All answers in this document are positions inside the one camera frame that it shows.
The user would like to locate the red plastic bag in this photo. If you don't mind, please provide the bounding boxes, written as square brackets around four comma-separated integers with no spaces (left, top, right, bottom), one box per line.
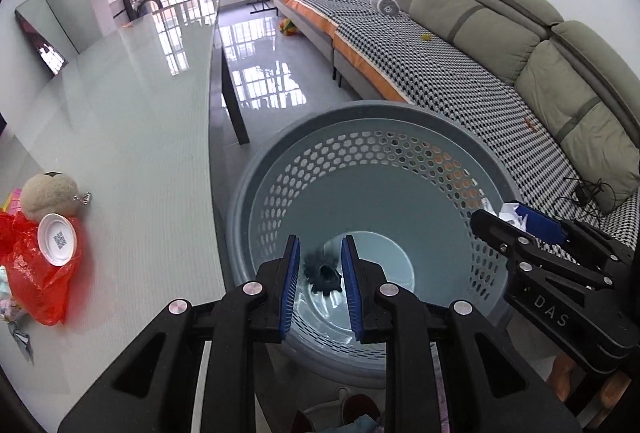
[1,212,85,326]

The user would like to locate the white round plastic lid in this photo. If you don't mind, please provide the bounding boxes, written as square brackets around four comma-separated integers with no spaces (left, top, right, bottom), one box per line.
[37,213,77,267]

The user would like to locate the beige plush ball keychain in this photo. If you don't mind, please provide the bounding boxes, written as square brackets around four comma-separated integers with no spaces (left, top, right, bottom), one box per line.
[20,172,92,223]

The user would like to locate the white paper ball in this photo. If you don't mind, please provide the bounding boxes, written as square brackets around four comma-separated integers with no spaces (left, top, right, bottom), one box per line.
[480,197,528,231]

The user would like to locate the pink snack wrapper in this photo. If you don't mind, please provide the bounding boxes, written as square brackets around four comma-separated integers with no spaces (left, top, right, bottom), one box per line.
[0,297,34,363]

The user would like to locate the light blue wet wipes pack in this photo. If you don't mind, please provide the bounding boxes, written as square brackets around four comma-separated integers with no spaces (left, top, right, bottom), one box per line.
[0,265,12,300]

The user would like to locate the pink plastic shuttlecock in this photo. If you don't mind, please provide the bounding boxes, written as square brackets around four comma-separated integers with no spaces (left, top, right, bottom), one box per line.
[2,188,22,216]

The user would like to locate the grey perforated laundry basket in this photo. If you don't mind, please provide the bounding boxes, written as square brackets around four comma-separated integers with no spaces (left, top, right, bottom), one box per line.
[226,100,526,390]

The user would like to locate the grey sectional sofa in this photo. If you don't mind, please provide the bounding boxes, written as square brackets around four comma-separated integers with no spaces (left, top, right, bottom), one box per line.
[333,0,639,213]

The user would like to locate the houndstooth sofa cover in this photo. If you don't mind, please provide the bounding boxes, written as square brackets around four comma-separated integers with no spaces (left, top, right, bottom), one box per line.
[273,0,639,245]

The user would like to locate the small white desk fan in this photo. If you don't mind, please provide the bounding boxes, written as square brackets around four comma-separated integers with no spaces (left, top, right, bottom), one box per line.
[370,0,400,17]

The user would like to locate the colourful ball on floor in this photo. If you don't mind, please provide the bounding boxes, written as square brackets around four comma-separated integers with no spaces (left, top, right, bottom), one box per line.
[278,18,299,37]

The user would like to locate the black table leg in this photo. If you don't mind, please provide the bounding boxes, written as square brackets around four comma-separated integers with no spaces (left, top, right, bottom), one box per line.
[221,53,250,145]

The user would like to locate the leaning floor mirror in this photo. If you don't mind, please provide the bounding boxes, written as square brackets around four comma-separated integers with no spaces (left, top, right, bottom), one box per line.
[14,0,78,77]

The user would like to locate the black charging cable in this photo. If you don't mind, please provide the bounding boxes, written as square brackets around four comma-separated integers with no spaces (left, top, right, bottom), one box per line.
[552,174,618,219]

